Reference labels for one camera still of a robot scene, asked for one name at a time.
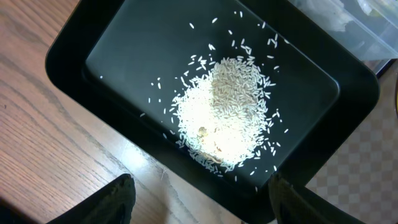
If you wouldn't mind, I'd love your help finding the rice pile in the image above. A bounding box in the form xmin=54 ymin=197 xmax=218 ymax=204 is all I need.
xmin=99 ymin=11 xmax=290 ymax=192

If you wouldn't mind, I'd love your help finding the clear plastic bin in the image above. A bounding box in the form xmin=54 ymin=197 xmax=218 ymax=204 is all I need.
xmin=290 ymin=0 xmax=397 ymax=60

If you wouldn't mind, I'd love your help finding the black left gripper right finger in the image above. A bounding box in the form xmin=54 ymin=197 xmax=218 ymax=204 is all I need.
xmin=267 ymin=172 xmax=368 ymax=224

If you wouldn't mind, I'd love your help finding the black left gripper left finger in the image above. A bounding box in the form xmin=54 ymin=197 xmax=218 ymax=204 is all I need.
xmin=49 ymin=174 xmax=136 ymax=224

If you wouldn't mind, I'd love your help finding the black plastic tray bin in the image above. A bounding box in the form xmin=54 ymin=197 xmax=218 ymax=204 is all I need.
xmin=45 ymin=1 xmax=379 ymax=223

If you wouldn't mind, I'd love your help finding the brown serving tray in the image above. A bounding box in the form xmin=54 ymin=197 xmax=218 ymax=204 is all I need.
xmin=307 ymin=63 xmax=397 ymax=223

